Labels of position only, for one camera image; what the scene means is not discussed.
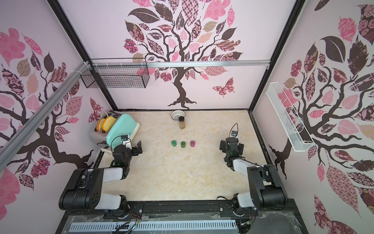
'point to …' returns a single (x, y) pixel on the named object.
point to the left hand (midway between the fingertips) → (133, 144)
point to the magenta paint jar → (192, 144)
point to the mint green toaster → (125, 124)
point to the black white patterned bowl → (178, 115)
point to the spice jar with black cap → (182, 123)
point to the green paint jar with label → (174, 143)
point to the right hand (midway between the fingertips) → (231, 143)
